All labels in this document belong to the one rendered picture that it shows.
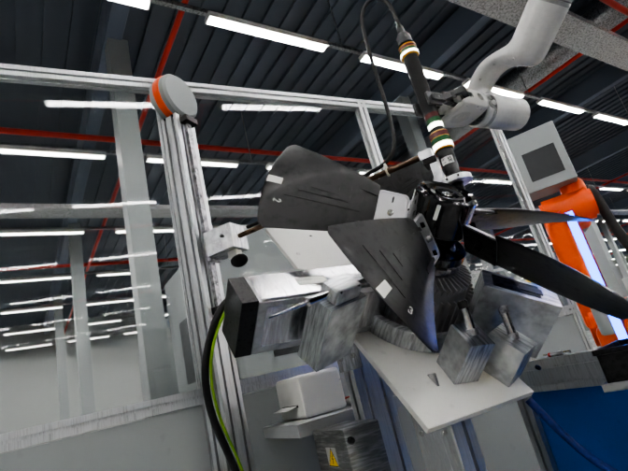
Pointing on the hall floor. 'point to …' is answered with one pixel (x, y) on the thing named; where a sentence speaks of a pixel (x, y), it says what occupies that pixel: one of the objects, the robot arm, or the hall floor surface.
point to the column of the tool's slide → (232, 408)
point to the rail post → (537, 436)
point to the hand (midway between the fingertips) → (427, 104)
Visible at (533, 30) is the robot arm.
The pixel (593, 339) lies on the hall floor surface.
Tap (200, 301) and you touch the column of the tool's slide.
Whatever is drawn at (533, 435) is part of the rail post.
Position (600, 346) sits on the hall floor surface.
